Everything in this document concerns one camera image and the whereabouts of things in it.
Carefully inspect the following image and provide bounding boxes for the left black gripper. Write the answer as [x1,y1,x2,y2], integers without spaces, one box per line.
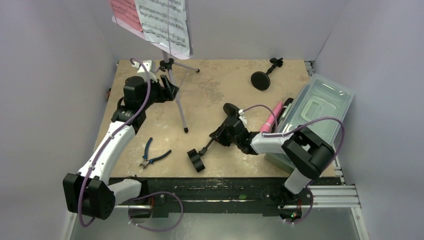
[139,74,178,110]

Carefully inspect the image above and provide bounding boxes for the lilac music stand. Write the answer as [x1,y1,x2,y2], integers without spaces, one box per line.
[107,0,201,134]

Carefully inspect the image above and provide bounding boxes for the black microphone stand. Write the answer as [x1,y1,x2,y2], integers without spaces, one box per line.
[250,57,284,91]
[187,103,240,173]

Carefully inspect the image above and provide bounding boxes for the pink toy microphone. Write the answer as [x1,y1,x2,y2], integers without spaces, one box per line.
[259,101,285,133]

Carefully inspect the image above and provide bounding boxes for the white sheet music page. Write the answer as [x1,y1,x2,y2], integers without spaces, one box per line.
[135,0,191,59]

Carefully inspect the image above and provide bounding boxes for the pink sheet music page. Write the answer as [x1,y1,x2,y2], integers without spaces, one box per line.
[109,0,143,32]

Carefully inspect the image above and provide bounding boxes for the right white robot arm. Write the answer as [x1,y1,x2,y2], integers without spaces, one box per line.
[209,115,338,204]

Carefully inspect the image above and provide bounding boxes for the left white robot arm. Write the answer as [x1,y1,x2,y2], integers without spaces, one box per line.
[62,75,179,220]

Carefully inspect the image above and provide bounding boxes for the black marker pen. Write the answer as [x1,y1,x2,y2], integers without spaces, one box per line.
[277,97,294,123]

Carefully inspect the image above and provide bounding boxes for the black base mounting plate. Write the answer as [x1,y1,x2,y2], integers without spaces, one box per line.
[109,177,342,220]

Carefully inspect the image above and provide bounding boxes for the clear plastic storage box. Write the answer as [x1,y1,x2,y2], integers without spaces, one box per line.
[264,73,355,173]

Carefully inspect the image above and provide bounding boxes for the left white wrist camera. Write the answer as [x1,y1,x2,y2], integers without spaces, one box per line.
[130,58,158,83]

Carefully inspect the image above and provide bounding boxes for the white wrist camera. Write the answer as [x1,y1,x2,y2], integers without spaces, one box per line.
[237,109,248,125]
[130,58,158,83]

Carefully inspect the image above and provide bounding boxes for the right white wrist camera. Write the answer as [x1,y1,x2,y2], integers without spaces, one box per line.
[237,109,248,125]

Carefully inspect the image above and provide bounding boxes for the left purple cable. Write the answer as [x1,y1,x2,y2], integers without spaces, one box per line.
[76,57,185,233]

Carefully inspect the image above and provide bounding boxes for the purple cable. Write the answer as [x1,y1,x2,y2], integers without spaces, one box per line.
[241,104,346,226]
[76,57,185,233]

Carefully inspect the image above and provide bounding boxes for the blue handled pliers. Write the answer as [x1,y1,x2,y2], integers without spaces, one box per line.
[139,137,172,170]

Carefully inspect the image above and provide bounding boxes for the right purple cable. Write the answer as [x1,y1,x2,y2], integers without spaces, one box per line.
[241,104,346,226]

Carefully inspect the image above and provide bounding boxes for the aluminium rail frame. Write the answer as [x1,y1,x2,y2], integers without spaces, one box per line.
[61,59,370,240]

